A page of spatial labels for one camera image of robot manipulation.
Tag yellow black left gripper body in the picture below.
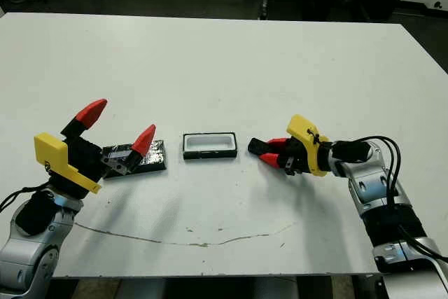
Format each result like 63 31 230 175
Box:
34 132 136 200

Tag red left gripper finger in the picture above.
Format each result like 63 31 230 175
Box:
61 98 109 139
126 124 157 171

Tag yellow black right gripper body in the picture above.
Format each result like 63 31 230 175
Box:
283 114 332 177

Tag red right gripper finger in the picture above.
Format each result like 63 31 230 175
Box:
260 153 288 171
267 137 293 148

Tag black camera box lid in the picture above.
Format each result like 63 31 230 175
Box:
101 139 169 181

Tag black box base white inlay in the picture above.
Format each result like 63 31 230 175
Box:
181 132 240 161

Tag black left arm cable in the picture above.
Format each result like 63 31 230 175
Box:
0 185 54 214

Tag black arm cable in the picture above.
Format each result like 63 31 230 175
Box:
0 185 54 214
360 135 448 265

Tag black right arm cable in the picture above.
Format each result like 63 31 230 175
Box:
360 135 448 265

